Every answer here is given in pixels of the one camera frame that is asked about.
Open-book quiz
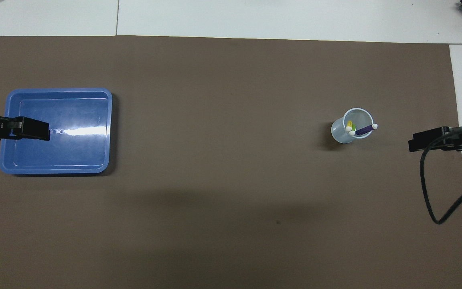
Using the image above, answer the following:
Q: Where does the blue plastic tray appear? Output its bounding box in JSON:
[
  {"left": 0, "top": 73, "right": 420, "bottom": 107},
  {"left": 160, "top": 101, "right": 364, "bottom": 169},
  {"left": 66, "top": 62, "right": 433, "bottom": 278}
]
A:
[{"left": 0, "top": 88, "right": 113, "bottom": 175}]

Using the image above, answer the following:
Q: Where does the translucent plastic cup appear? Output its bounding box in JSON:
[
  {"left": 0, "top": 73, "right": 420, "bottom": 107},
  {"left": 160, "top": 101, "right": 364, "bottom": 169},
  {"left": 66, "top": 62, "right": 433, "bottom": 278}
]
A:
[{"left": 331, "top": 108, "right": 375, "bottom": 144}]

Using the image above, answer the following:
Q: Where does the brown table mat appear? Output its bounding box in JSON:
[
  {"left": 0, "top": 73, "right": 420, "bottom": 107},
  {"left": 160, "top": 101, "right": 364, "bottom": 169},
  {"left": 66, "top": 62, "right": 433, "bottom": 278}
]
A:
[{"left": 0, "top": 35, "right": 462, "bottom": 289}]

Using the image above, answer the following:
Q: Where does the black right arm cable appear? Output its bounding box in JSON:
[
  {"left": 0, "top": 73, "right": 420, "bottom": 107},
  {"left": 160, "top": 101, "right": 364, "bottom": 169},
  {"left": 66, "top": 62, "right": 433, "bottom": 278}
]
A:
[{"left": 420, "top": 125, "right": 462, "bottom": 225}]

